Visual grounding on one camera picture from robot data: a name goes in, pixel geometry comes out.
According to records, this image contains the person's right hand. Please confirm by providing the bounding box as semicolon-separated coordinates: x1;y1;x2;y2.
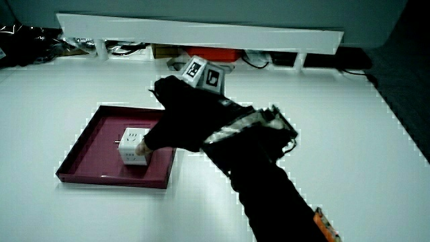
135;55;257;157

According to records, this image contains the white cube socket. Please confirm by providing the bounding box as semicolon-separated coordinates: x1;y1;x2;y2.
114;127;154;166

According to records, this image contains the person's right forearm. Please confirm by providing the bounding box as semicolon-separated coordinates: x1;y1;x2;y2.
200;104;332;242

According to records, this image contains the orange box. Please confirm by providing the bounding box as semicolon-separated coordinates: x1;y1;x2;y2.
183;46;243;63

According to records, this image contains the brown cardboard box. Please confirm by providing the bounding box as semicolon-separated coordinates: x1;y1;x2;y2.
150;43;184;60

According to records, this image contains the white raised shelf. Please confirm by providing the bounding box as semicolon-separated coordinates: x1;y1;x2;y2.
56;13;345;72

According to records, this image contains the maroon square tray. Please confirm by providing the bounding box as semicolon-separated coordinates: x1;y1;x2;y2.
55;105;177;190

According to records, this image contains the black plastic bag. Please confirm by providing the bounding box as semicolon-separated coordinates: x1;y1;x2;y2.
0;22;65;69

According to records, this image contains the orange patterned cloth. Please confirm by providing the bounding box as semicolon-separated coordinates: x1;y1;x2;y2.
312;206;343;242

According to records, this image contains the thin black looped cable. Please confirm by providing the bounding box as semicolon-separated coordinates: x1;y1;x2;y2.
241;54;270;70

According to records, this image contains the black cable bundle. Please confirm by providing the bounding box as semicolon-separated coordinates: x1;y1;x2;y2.
105;40;149;56

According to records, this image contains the black power cable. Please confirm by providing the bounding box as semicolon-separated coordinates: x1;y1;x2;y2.
338;68;380;87

